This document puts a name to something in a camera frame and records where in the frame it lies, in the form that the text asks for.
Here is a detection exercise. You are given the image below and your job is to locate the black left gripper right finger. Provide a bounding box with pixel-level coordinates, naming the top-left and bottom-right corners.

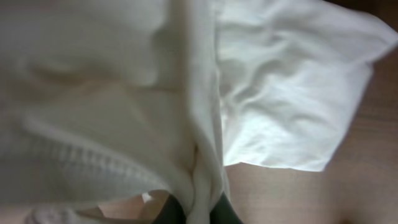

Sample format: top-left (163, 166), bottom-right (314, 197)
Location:
top-left (210, 193), bottom-right (243, 224)

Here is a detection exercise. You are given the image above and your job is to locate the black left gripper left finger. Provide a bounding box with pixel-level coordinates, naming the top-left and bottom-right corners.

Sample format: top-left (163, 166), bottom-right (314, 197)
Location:
top-left (152, 195), bottom-right (187, 224)

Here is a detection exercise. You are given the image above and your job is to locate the white t-shirt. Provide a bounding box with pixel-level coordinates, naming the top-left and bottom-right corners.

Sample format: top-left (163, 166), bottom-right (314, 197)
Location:
top-left (1, 1), bottom-right (397, 223)

